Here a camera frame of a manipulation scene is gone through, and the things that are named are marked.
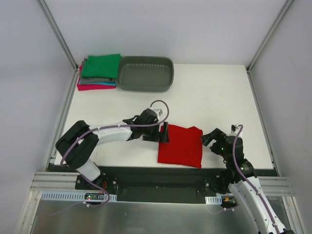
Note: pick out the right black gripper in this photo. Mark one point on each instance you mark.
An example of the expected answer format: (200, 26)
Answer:
(214, 140)

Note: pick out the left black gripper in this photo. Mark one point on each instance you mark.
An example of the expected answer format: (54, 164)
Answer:
(158, 132)

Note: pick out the red t shirt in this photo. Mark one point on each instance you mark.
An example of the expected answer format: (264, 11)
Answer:
(184, 147)

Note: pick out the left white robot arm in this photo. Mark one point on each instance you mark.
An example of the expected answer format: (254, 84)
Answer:
(79, 142)

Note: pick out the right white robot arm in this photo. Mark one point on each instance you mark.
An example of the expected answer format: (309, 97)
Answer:
(240, 179)

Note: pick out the grey plastic bin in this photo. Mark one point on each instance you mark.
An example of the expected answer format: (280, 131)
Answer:
(145, 74)

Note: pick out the teal folded t shirt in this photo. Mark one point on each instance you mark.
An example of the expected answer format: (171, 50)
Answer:
(107, 83)

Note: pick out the green folded t shirt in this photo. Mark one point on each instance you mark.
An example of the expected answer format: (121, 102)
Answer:
(101, 66)

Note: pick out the pink folded t shirt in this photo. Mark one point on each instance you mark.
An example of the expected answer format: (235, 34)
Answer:
(88, 87)

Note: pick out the grey folded t shirt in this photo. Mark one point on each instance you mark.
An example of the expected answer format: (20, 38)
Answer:
(93, 80)

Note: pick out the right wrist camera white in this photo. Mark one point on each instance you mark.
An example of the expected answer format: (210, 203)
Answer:
(236, 130)

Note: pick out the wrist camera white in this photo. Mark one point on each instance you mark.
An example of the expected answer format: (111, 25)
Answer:
(236, 130)
(158, 112)

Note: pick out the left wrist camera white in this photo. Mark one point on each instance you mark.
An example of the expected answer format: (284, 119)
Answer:
(158, 112)

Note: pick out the right aluminium rail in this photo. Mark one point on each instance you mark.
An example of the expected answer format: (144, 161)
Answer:
(257, 103)

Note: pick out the aluminium rail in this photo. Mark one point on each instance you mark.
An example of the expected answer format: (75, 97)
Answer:
(257, 103)
(62, 118)

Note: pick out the right white cable duct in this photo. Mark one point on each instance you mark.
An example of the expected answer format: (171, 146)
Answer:
(213, 200)

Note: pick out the white cable duct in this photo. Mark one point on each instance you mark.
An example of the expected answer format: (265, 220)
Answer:
(213, 200)
(77, 196)

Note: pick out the left aluminium rail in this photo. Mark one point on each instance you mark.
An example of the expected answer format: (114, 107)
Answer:
(62, 118)

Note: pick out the left white cable duct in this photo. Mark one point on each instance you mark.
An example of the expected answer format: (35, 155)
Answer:
(77, 196)

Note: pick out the right aluminium frame post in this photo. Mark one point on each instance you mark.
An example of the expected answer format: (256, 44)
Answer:
(287, 5)

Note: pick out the aluminium frame post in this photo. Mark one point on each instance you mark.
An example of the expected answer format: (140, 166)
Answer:
(57, 32)
(287, 5)

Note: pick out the left aluminium frame post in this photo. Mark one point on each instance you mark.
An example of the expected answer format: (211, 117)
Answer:
(57, 32)

